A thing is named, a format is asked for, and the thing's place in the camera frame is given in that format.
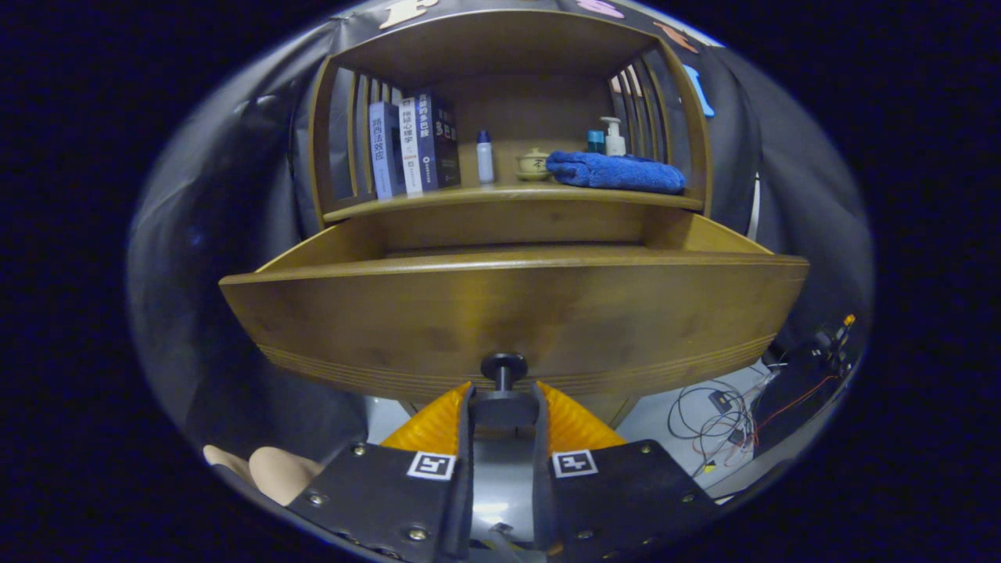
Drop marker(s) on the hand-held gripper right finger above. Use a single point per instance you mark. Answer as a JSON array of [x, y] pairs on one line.
[[618, 500]]

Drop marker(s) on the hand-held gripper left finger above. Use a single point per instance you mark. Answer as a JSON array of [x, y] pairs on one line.
[[407, 500]]

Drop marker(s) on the black drawer knob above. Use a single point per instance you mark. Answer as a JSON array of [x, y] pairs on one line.
[[504, 365]]

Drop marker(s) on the wooden drawer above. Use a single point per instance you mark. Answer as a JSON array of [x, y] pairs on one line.
[[469, 313]]

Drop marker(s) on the wooden countertop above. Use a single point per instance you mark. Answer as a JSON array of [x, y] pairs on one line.
[[469, 194]]

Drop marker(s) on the wooden cabinet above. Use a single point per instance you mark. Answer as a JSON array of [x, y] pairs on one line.
[[532, 102]]

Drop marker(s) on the black device with orange tip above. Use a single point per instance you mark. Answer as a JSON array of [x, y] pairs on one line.
[[825, 344]]

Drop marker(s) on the backdrop stand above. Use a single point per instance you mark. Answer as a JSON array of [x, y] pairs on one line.
[[755, 209]]

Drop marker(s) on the blue towel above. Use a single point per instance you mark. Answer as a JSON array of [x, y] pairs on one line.
[[618, 172]]

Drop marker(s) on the beige lidded teacup with saucer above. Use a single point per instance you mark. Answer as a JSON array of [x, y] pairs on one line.
[[533, 164]]

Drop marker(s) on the white bottle with blue cap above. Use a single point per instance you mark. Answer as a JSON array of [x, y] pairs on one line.
[[486, 160]]

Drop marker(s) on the light blue book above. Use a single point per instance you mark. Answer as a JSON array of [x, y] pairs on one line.
[[383, 148]]

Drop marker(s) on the white book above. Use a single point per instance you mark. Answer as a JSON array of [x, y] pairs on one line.
[[410, 145]]

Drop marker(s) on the white pump bottle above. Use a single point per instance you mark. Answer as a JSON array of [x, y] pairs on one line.
[[615, 143]]

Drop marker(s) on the teal bottle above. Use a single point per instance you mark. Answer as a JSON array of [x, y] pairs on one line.
[[595, 141]]

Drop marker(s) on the dark navy book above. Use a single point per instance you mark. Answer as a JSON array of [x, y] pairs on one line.
[[442, 141]]

